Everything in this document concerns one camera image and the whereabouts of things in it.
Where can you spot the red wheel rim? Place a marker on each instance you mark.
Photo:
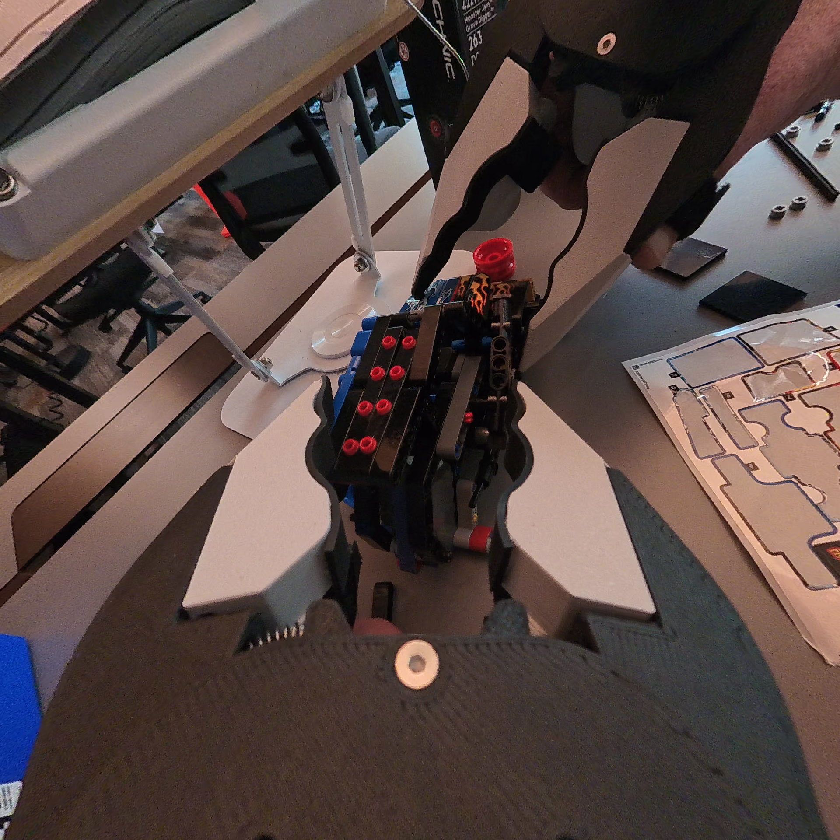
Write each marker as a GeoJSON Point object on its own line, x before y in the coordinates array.
{"type": "Point", "coordinates": [493, 257]}

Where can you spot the black office chair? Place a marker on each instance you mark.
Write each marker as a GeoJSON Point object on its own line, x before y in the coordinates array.
{"type": "Point", "coordinates": [151, 308]}

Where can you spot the black brick beam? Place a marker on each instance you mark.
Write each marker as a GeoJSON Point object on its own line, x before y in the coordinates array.
{"type": "Point", "coordinates": [382, 600]}

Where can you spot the white book stand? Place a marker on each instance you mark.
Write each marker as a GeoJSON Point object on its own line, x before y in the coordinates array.
{"type": "Point", "coordinates": [282, 387]}

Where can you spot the sticker sheet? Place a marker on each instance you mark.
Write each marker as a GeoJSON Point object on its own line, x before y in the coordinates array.
{"type": "Point", "coordinates": [754, 426]}

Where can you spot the instruction booklet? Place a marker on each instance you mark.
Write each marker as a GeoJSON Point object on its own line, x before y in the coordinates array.
{"type": "Point", "coordinates": [131, 52]}

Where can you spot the blue storage bin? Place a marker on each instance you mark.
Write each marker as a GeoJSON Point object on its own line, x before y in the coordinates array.
{"type": "Point", "coordinates": [16, 709]}

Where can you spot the blue black toy brick truck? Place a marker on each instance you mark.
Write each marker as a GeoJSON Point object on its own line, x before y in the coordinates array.
{"type": "Point", "coordinates": [394, 420]}

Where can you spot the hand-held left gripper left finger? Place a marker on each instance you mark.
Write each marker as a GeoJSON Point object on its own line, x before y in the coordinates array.
{"type": "Point", "coordinates": [262, 525]}

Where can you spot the brick set box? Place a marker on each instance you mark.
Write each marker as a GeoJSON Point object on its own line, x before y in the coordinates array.
{"type": "Point", "coordinates": [433, 79]}

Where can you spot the short black pin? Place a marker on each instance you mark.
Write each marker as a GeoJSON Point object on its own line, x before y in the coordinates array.
{"type": "Point", "coordinates": [820, 111]}

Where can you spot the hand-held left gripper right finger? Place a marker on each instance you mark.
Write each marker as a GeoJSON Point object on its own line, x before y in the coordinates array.
{"type": "Point", "coordinates": [577, 525]}

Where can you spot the long black axle rod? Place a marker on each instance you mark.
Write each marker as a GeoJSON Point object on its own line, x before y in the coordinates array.
{"type": "Point", "coordinates": [804, 164]}

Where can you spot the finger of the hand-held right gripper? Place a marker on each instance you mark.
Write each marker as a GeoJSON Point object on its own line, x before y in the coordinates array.
{"type": "Point", "coordinates": [623, 190]}
{"type": "Point", "coordinates": [479, 144]}

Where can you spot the person's right hand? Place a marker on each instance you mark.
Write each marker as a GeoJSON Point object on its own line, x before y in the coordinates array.
{"type": "Point", "coordinates": [800, 65]}

